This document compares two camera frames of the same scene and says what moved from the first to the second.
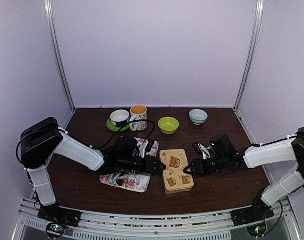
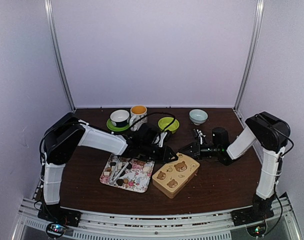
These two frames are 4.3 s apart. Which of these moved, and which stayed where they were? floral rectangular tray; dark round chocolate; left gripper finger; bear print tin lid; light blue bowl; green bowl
Moved: bear print tin lid; left gripper finger
Stayed: dark round chocolate; light blue bowl; floral rectangular tray; green bowl
